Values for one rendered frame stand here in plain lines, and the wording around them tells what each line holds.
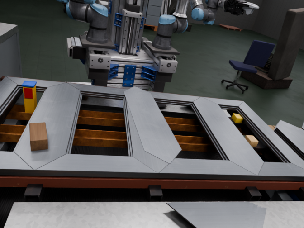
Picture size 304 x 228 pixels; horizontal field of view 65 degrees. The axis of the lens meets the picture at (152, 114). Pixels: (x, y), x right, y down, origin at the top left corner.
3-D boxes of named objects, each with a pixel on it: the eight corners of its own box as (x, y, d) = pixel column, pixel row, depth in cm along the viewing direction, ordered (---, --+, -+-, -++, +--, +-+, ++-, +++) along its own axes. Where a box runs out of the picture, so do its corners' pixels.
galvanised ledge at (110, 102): (239, 121, 187) (240, 117, 186) (66, 106, 158) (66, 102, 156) (229, 108, 204) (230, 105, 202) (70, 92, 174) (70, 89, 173)
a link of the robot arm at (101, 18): (104, 29, 156) (106, 7, 149) (84, 25, 156) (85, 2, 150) (109, 26, 167) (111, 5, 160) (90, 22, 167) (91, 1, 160)
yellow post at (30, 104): (35, 118, 134) (33, 87, 125) (25, 117, 133) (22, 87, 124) (37, 114, 139) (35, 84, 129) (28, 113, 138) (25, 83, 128)
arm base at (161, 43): (149, 43, 188) (151, 30, 183) (166, 45, 193) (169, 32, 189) (155, 49, 176) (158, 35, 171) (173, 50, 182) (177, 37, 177)
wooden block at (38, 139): (48, 149, 92) (47, 139, 90) (30, 151, 89) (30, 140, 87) (45, 131, 101) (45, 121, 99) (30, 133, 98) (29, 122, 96)
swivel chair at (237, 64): (254, 94, 435) (277, 44, 389) (232, 94, 416) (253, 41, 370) (237, 82, 477) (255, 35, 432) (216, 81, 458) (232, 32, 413)
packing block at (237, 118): (241, 123, 157) (244, 118, 155) (235, 122, 155) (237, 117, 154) (237, 118, 162) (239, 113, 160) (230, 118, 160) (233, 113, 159)
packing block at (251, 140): (256, 147, 135) (258, 141, 133) (248, 146, 134) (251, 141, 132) (250, 140, 140) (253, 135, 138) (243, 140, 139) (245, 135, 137)
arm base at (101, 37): (84, 36, 169) (85, 21, 165) (106, 38, 175) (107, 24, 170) (87, 42, 158) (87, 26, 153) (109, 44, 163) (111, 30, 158)
